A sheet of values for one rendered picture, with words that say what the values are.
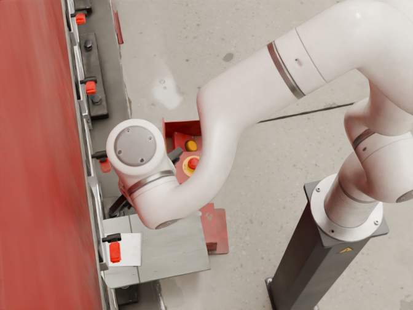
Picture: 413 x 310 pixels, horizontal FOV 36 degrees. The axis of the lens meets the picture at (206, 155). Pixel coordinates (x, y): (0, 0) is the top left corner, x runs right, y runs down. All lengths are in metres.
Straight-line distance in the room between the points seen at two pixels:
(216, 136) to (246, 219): 1.85
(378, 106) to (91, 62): 1.09
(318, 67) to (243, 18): 2.38
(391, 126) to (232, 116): 0.38
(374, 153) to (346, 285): 1.43
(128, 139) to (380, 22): 0.38
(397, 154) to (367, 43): 0.49
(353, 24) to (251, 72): 0.15
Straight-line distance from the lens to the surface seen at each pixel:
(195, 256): 1.61
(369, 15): 0.87
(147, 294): 1.72
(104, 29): 2.11
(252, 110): 0.88
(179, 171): 1.94
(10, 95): 0.64
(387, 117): 1.15
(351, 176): 1.45
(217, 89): 0.89
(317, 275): 2.00
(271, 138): 2.89
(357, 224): 1.66
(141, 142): 0.90
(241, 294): 2.62
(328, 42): 0.86
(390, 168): 1.31
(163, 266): 1.61
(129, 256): 1.62
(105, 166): 1.50
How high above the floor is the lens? 2.55
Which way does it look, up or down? 64 degrees down
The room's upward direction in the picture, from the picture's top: 3 degrees clockwise
